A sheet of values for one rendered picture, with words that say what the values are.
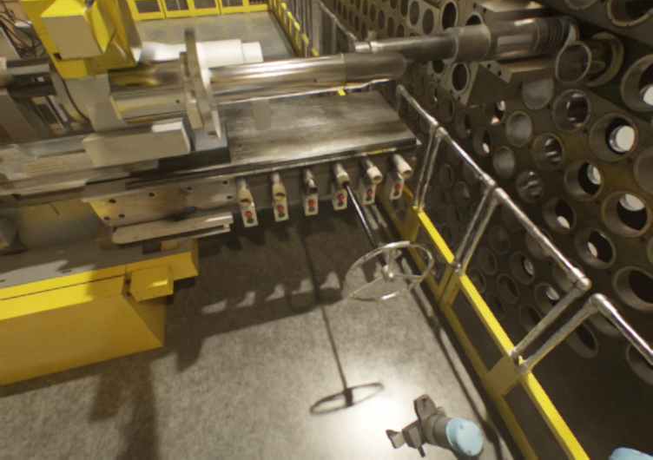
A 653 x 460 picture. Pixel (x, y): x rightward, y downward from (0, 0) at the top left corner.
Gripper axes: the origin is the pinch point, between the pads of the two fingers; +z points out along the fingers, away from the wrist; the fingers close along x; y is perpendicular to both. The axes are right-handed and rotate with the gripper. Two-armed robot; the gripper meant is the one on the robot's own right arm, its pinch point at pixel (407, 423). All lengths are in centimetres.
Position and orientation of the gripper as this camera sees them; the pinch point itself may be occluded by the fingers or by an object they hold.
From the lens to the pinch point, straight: 130.9
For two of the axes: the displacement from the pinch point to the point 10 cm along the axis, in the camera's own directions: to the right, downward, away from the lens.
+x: 8.8, -2.3, 4.1
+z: -2.9, 4.2, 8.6
